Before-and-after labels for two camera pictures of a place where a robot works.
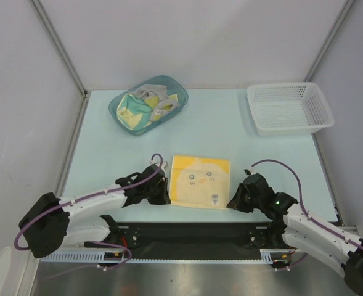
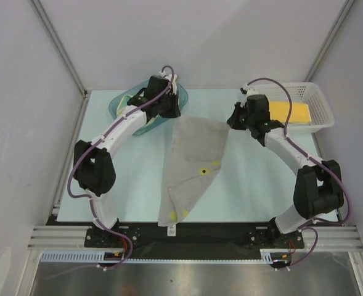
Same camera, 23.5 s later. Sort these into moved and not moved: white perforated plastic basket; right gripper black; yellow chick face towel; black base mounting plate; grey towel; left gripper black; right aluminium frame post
Moved: yellow chick face towel; grey towel; right gripper black; left gripper black
Not moved: white perforated plastic basket; black base mounting plate; right aluminium frame post
